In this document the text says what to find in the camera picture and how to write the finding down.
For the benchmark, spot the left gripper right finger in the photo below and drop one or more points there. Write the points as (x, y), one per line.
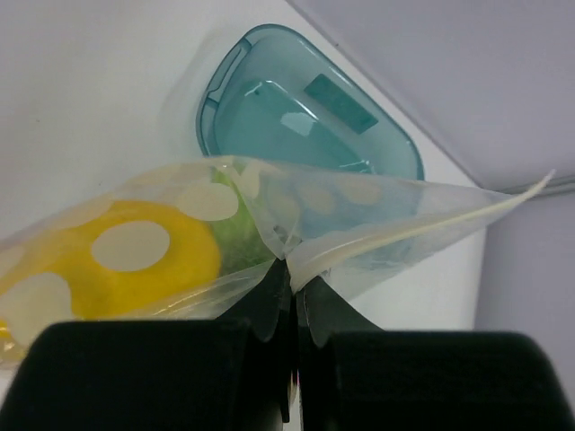
(355, 376)

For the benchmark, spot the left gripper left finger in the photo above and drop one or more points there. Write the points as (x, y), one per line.
(234, 372)

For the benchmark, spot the green fake lettuce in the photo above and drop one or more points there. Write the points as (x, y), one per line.
(238, 238)

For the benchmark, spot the clear dotted zip bag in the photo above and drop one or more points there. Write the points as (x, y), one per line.
(352, 229)

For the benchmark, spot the yellow fake food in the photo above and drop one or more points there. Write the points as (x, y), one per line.
(129, 257)

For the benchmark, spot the teal plastic bin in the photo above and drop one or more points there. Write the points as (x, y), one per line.
(276, 96)

